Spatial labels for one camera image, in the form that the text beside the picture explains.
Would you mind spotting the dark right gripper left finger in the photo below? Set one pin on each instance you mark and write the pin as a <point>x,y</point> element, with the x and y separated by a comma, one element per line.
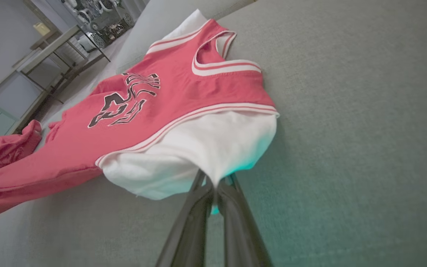
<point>195,222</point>

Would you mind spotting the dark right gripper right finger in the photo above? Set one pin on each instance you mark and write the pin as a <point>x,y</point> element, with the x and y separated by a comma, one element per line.
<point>239,230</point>

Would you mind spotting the red jersey with white trim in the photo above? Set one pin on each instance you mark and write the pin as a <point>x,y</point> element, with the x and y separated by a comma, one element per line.
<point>184,92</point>

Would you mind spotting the red Bulls 23 shorts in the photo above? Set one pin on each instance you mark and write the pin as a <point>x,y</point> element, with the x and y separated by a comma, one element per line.
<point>6,148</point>

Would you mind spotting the grey sofa seat cushion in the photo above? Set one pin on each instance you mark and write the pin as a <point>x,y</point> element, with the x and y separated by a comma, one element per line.
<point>347,129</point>

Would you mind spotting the dark basket with clutter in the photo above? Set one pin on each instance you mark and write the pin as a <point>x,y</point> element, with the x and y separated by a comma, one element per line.
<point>106,18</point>

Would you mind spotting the wooden table with metal legs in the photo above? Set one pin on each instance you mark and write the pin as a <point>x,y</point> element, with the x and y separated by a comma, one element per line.
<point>50,48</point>

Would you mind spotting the small yellow box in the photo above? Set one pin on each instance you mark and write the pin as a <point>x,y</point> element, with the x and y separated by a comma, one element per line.
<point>41,28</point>

